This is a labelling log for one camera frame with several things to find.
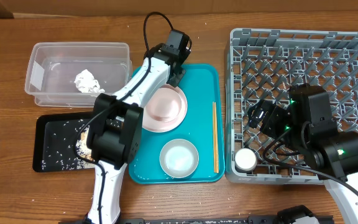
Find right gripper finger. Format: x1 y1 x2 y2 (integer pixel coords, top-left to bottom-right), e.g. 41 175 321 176
247 100 274 129
258 109 278 134

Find white paper cup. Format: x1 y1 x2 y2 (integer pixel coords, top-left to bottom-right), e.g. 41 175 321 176
234 148 257 172

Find grey bowl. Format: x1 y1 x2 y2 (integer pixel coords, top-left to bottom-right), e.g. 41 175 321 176
159 139 199 179

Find white napkin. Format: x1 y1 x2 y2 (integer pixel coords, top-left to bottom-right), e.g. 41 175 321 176
74 69 105 93

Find rice and food scraps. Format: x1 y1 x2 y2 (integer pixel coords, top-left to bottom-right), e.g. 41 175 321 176
40 119 96 170

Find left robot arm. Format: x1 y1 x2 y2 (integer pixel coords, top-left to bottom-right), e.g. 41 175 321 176
85 29 191 223

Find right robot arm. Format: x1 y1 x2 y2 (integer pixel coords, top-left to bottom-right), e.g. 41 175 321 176
247 84 358 223

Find grey dishwasher rack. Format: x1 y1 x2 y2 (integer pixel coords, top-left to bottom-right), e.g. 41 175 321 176
225 28 358 185

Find black waste tray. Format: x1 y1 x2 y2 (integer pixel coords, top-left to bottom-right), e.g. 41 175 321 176
32 112 94 172

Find teal plastic tray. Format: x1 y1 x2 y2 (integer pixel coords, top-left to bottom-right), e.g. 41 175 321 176
127 63 225 184

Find pink plate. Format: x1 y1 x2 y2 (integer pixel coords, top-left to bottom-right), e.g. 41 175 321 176
142 84 188 133

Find wooden chopstick right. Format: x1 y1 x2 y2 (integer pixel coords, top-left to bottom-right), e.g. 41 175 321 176
214 101 219 174

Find wooden chopstick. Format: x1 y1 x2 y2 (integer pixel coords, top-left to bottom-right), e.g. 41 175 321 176
214 101 219 174
212 101 218 174

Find wooden chopstick left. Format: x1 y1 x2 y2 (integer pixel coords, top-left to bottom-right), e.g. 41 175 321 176
212 101 218 174

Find clear plastic bin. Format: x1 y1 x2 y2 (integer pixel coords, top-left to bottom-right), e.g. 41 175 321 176
24 42 132 108

